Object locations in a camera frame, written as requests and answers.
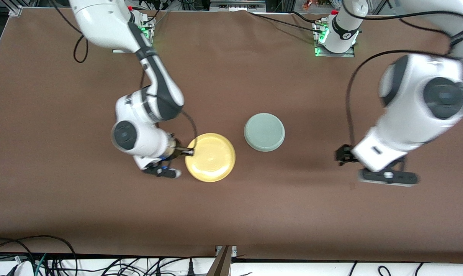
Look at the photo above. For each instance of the yellow plate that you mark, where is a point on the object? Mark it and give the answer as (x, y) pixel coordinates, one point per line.
(212, 158)

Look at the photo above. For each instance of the black power plug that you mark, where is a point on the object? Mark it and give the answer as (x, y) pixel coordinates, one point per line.
(191, 268)

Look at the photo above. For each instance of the aluminium profile post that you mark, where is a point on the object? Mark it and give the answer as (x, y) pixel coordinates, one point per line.
(221, 262)

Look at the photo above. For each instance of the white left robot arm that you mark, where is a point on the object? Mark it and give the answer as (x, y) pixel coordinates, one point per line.
(419, 96)

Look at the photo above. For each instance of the aluminium corner bracket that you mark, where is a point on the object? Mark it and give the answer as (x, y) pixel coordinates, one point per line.
(15, 10)

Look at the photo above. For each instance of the grey metal rail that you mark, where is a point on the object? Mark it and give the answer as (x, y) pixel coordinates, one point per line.
(237, 4)

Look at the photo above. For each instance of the brown table cover mat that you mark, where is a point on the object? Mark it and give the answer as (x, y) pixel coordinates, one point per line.
(62, 153)

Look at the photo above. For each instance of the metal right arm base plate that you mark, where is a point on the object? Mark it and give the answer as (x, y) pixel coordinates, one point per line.
(151, 34)

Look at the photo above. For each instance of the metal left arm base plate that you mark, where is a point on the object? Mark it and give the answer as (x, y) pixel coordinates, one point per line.
(346, 54)

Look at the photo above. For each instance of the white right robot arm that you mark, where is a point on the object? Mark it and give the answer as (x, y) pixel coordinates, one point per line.
(101, 23)

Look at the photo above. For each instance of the pale green plate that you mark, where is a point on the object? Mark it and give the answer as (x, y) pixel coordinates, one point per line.
(264, 132)

